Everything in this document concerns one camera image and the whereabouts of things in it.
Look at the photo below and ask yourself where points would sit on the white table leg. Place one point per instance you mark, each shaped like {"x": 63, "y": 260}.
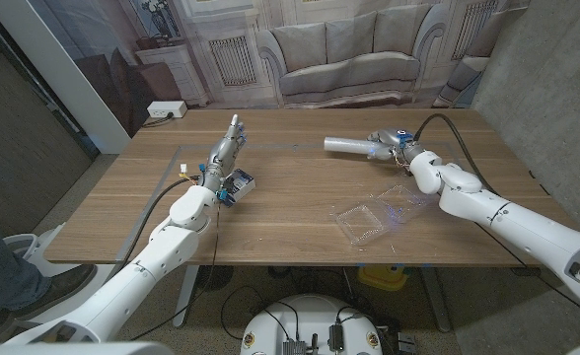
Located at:
{"x": 186, "y": 296}
{"x": 435, "y": 301}

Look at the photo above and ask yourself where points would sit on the printed living room backdrop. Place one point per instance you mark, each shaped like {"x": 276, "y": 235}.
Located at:
{"x": 349, "y": 54}

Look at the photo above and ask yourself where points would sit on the white power strip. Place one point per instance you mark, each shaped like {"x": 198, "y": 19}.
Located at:
{"x": 166, "y": 109}

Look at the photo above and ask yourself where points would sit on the yellow object under table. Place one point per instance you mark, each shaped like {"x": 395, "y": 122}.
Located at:
{"x": 381, "y": 278}

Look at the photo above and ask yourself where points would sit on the plastic wrap roll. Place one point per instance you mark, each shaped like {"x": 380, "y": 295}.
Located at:
{"x": 346, "y": 145}

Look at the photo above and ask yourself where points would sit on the white floor base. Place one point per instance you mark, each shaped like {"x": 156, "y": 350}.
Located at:
{"x": 28, "y": 246}

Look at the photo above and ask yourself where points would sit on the blue and white package box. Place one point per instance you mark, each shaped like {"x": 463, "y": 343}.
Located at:
{"x": 240, "y": 183}

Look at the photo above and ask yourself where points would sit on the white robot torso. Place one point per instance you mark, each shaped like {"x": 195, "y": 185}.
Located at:
{"x": 310, "y": 320}

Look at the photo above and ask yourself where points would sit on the clear plastic clamshell container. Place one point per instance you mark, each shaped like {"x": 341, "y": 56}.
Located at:
{"x": 361, "y": 224}

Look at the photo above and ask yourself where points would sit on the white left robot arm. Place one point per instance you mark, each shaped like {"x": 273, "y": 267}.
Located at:
{"x": 162, "y": 251}

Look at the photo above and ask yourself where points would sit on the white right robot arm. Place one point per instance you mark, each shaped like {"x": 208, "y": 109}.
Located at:
{"x": 517, "y": 222}

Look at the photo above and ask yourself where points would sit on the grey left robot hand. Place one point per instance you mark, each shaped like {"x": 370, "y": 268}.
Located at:
{"x": 223, "y": 155}

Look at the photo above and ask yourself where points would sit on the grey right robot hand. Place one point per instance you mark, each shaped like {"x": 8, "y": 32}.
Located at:
{"x": 393, "y": 143}

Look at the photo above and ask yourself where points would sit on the dark shoe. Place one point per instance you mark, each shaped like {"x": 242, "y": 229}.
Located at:
{"x": 68, "y": 283}

